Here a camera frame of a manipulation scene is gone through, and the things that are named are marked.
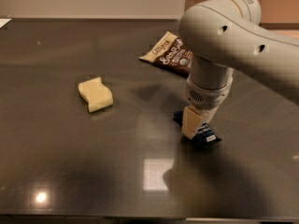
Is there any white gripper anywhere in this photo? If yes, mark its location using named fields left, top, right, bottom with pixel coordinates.
left=181, top=77, right=233, bottom=139

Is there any dark blue rxbar wrapper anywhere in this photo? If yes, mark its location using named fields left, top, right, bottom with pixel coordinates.
left=173, top=110, right=221, bottom=150

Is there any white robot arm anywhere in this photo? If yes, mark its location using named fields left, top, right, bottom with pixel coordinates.
left=178, top=0, right=299, bottom=139

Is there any brown cream snack bag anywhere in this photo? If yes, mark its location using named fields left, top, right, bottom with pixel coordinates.
left=140, top=31, right=192, bottom=77

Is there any yellow wavy sponge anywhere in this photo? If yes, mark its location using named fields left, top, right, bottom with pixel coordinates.
left=78, top=77, right=113, bottom=113

